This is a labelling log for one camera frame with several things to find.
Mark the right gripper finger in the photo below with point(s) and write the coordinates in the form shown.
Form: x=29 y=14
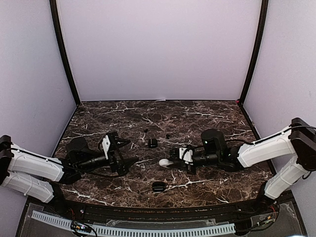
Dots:
x=176 y=152
x=179 y=166

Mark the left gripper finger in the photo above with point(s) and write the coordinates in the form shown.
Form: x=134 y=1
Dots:
x=125 y=164
x=120 y=142

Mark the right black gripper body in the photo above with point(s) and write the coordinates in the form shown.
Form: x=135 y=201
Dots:
x=212 y=158

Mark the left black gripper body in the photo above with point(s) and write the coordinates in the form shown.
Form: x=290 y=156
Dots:
x=87 y=166

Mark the white earbud charging case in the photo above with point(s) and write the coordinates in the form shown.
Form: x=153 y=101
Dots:
x=165 y=163

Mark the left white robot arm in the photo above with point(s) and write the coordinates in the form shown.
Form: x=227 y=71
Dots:
x=33 y=174

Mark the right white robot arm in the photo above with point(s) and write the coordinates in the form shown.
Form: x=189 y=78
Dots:
x=297 y=140

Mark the black open charging case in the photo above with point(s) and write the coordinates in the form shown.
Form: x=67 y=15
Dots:
x=152 y=143

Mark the black closed charging case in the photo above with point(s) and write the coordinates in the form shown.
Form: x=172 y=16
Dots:
x=158 y=186

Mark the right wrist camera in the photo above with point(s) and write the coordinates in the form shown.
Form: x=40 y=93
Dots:
x=186 y=154

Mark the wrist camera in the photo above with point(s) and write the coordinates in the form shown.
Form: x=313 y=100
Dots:
x=186 y=154
x=106 y=145

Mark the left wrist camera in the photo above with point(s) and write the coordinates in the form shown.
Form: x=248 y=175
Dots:
x=106 y=145

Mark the white slotted cable duct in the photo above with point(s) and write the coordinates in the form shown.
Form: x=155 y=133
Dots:
x=104 y=231

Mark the black front frame rail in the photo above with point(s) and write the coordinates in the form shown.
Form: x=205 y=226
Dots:
x=234 y=211

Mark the left black frame post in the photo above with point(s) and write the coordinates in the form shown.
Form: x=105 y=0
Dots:
x=62 y=51

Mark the black frame post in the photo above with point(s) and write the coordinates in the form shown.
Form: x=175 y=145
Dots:
x=62 y=51
x=255 y=51

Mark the right black frame post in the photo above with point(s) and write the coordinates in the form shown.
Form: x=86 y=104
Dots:
x=255 y=51

